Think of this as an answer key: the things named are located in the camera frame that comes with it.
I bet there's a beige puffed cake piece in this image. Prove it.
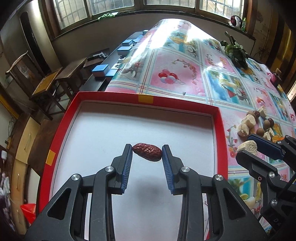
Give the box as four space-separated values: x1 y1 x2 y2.
237 140 257 156

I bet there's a dried red jujube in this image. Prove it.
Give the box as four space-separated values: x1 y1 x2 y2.
132 143 162 162

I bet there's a brown longan fruit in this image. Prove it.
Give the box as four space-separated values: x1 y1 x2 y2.
256 128 265 137

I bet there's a dark red jujube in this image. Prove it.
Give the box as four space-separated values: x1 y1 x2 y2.
267 118 274 128

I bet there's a beige puffed cake chunk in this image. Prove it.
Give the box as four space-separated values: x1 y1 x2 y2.
241 114 256 128

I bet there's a dark bottle with pink label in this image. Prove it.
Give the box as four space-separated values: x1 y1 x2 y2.
270 68 281 88

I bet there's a red cardboard tray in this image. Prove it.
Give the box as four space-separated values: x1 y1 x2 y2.
25 92 224 240

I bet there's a wooden chair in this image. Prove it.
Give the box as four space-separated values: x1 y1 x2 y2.
6 51 66 120

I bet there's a red white helmet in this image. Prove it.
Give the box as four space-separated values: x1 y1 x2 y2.
228 15 242 29

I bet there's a colourful plastic tablecloth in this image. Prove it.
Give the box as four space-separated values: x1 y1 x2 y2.
106 19 295 216

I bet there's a blue box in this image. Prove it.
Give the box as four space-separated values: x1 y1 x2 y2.
91 64 110 78

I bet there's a tall silver air conditioner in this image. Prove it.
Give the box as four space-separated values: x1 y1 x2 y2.
1 1 61 74

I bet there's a green cloth on sill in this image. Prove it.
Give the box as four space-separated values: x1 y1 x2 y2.
97 12 118 21

